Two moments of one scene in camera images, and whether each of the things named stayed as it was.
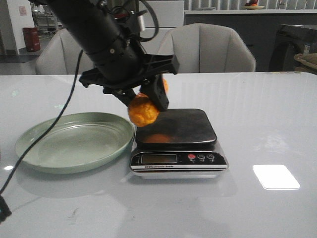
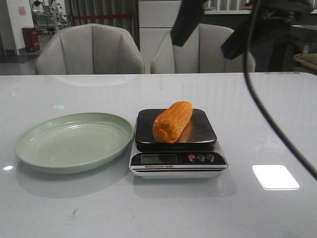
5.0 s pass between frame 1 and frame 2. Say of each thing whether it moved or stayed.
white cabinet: stayed
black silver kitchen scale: stayed
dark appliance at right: stayed
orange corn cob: moved
